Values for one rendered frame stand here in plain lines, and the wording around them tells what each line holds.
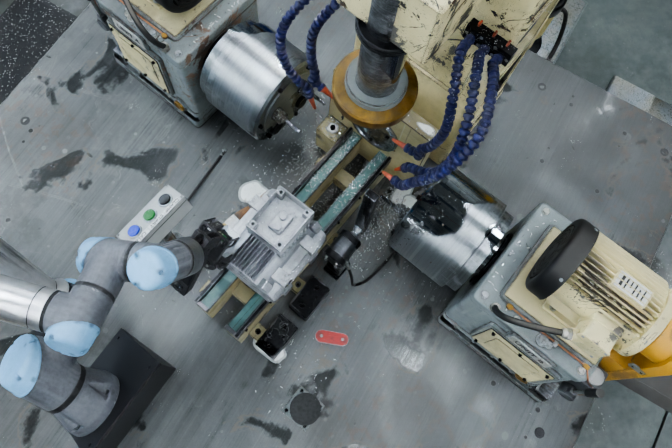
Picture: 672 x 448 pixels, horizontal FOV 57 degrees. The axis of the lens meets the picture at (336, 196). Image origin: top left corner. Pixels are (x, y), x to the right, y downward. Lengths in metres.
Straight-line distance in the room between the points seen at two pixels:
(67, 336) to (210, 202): 0.77
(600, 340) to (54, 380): 1.12
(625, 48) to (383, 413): 2.22
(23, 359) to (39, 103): 0.82
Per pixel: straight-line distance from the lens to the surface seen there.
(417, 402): 1.70
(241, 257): 1.42
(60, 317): 1.15
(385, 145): 1.64
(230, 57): 1.55
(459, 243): 1.41
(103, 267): 1.17
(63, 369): 1.52
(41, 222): 1.88
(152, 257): 1.11
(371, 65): 1.18
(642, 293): 1.30
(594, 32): 3.30
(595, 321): 1.30
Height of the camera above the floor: 2.48
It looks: 71 degrees down
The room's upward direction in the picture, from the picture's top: 11 degrees clockwise
